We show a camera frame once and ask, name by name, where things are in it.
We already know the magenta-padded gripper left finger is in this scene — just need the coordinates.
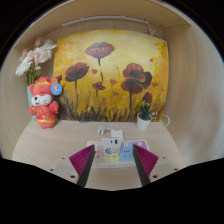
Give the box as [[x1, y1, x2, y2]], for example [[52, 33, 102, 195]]
[[49, 143, 97, 188]]

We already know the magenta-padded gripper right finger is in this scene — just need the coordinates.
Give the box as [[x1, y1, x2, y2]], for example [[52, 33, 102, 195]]
[[131, 143, 180, 188]]

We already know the white charger block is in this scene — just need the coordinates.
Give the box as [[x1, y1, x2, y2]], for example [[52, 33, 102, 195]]
[[101, 136, 122, 158]]

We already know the pastel multicolour power strip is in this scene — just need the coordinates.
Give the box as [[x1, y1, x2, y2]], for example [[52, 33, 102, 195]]
[[85, 139, 150, 169]]

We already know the white plug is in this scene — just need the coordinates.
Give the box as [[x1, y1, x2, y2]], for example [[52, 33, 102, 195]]
[[96, 123, 112, 136]]

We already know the small plant in white pot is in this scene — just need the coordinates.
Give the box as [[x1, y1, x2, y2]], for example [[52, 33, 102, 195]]
[[135, 101, 156, 131]]

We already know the white power adapter block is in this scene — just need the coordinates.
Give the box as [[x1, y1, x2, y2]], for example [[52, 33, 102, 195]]
[[110, 129, 125, 141]]

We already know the red plush toy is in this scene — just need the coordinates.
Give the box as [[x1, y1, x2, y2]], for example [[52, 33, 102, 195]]
[[28, 76, 64, 130]]

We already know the yellow poppy flower painting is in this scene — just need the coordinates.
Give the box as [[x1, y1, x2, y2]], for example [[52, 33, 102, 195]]
[[53, 29, 170, 123]]

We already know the pink and white flower bouquet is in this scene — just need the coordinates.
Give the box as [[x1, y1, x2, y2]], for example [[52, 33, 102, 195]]
[[14, 37, 58, 86]]

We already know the white light bar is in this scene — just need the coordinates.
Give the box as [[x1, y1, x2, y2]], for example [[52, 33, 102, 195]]
[[61, 15, 149, 28]]

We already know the white cable loop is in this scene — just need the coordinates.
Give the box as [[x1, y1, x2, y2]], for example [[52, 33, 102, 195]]
[[159, 114, 171, 128]]

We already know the white light bar cable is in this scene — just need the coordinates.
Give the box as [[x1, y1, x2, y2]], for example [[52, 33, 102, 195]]
[[147, 22, 162, 38]]

